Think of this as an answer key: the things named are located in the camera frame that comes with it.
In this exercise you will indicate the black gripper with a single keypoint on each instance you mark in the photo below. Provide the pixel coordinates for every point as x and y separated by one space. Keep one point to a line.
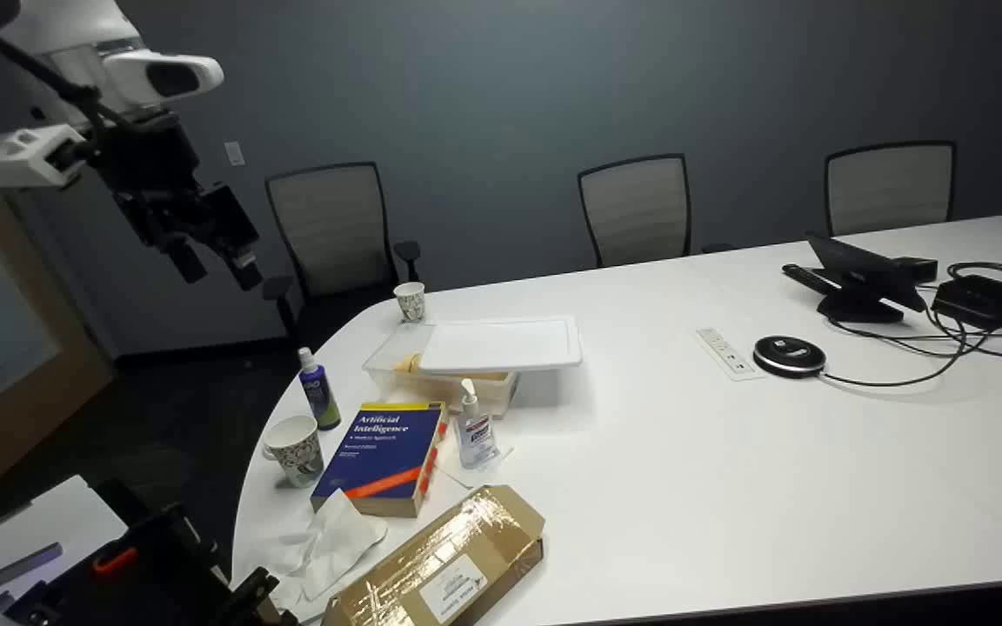
152 176

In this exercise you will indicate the clear soap pump dispenser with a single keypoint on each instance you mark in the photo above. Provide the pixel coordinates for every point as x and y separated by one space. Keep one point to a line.
474 433

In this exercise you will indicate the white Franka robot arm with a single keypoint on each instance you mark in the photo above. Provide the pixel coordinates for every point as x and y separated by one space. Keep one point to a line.
71 28

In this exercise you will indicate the black mesh office chair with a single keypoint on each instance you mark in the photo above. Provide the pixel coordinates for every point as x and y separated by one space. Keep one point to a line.
888 186
639 210
330 232

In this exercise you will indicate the blue bottle white cap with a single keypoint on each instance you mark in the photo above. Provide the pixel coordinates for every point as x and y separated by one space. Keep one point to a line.
319 396

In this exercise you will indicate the clear plastic container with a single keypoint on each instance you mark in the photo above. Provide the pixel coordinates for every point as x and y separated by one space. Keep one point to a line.
392 360

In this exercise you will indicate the patterned paper coffee cup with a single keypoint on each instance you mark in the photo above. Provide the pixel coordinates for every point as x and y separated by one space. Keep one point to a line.
293 449

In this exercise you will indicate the blue orange textbook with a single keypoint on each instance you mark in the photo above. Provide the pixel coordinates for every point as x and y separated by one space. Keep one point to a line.
379 457

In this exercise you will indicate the white container lid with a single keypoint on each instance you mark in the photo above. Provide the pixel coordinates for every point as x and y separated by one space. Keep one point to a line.
501 342

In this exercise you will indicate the clear plastic bag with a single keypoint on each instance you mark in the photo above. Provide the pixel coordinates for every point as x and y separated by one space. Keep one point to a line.
327 545

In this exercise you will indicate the black equipment case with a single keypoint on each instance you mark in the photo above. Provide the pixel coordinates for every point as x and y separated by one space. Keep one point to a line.
164 569

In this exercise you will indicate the long cardboard box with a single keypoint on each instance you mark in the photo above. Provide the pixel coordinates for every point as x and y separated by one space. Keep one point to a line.
441 560

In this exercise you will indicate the white remote control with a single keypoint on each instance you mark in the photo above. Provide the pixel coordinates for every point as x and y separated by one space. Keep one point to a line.
724 352

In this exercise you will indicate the round black speakerphone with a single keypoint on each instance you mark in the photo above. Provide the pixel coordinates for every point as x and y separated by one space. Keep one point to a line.
786 356

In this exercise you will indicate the black conference phone device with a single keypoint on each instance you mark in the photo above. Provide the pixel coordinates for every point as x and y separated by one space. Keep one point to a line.
860 281

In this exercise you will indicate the black power adapter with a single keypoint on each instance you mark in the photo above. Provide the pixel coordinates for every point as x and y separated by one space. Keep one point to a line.
983 301

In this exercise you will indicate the white wall outlet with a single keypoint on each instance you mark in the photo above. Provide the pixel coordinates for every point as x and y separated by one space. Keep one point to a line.
233 153

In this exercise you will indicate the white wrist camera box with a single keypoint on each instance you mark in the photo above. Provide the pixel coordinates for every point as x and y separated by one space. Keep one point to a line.
15 158

